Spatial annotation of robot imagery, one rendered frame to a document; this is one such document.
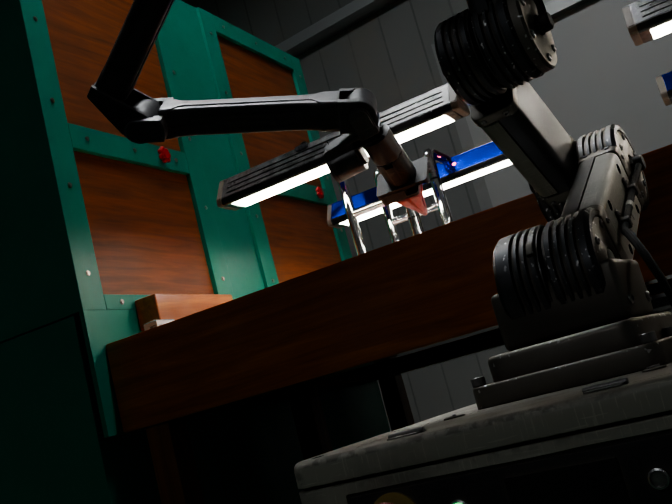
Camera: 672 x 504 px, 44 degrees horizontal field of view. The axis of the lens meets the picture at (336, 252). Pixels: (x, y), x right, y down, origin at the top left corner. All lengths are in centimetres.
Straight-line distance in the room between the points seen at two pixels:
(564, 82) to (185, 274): 242
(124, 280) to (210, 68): 89
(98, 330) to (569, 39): 286
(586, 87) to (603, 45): 20
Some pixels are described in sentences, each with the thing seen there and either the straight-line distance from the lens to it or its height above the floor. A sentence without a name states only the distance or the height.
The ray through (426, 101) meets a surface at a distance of 180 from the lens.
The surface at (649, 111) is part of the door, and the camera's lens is 393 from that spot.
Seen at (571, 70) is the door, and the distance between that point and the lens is 406.
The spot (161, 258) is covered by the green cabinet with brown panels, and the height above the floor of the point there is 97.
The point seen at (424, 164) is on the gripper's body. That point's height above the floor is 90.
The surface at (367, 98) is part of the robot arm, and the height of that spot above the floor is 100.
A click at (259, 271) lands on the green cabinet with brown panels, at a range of 239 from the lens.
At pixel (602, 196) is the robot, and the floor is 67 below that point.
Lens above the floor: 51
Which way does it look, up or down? 11 degrees up
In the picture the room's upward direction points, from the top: 15 degrees counter-clockwise
